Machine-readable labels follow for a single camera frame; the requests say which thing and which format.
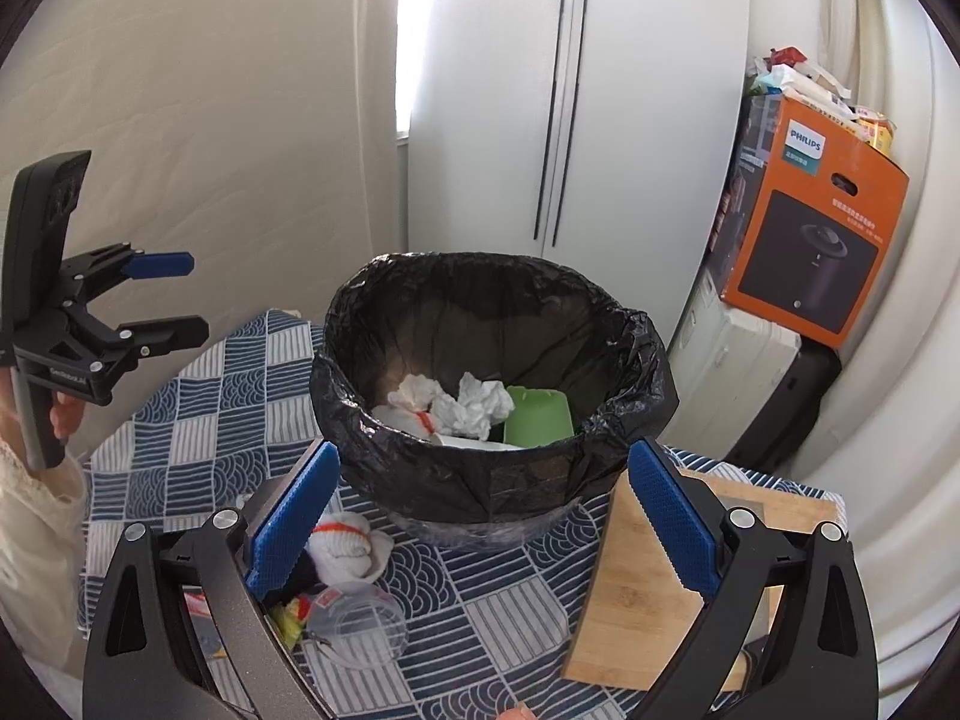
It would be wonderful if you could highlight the green plastic cup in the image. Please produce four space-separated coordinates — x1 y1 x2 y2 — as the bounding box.
504 385 575 447

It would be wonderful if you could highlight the pile of packets on box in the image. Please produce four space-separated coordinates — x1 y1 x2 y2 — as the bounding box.
746 45 897 158

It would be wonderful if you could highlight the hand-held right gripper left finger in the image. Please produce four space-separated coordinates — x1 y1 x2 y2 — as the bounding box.
81 439 342 720

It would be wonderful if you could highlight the beige fabric backdrop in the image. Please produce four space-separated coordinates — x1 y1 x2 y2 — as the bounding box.
0 0 410 458

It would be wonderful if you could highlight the clear plastic cup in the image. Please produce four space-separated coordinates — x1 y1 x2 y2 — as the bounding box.
304 586 410 667

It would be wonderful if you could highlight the white wardrobe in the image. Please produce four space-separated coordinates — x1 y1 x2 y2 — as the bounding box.
396 0 751 331

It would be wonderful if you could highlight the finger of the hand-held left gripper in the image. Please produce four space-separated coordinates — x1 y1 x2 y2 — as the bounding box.
56 311 211 391
64 240 196 310

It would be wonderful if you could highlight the orange cardboard box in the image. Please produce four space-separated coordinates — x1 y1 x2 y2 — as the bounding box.
720 96 910 350

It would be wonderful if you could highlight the wooden cutting board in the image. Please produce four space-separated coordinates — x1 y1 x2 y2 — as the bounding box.
562 465 839 691

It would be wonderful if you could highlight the trash bin with black bag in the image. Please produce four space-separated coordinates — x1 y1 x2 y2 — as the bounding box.
310 251 680 548

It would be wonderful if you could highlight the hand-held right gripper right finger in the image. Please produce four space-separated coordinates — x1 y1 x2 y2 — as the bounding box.
628 436 880 720

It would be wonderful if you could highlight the white sock with orange band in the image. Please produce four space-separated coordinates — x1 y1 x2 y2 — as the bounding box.
306 511 395 586
371 373 451 437

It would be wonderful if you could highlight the white curtain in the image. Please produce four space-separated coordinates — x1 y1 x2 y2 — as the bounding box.
750 0 960 691

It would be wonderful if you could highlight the black case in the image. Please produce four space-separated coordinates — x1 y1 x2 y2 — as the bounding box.
739 341 842 477

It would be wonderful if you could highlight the blue patterned tablecloth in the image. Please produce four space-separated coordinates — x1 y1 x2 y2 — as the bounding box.
79 307 848 720

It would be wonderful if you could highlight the shiny snack wrapper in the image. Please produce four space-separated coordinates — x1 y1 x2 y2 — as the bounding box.
266 591 320 650

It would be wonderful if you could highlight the person's left hand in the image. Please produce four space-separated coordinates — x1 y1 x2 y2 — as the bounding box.
49 388 88 445

